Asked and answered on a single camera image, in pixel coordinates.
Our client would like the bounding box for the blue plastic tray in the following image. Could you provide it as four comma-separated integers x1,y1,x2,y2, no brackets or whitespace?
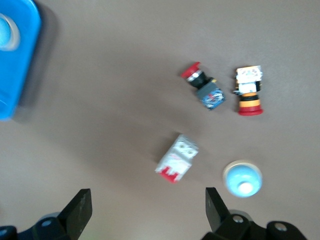
0,0,42,122

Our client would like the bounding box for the white red circuit breaker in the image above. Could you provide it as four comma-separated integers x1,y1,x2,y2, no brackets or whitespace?
154,133,200,185

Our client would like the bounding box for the brown table mat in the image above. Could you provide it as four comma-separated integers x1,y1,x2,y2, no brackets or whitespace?
0,0,320,240

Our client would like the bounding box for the orange emergency stop button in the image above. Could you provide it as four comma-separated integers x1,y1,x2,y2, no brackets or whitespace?
232,65,265,117

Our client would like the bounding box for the light blue call bell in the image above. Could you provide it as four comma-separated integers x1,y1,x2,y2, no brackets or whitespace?
0,12,21,52
222,159,263,199

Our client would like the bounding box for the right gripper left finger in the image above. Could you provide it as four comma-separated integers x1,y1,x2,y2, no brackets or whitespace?
0,188,93,240

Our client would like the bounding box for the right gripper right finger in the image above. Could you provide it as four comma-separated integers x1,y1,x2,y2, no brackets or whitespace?
201,186,310,240

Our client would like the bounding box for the red push button switch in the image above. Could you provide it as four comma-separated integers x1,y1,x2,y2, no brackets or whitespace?
180,61,227,112

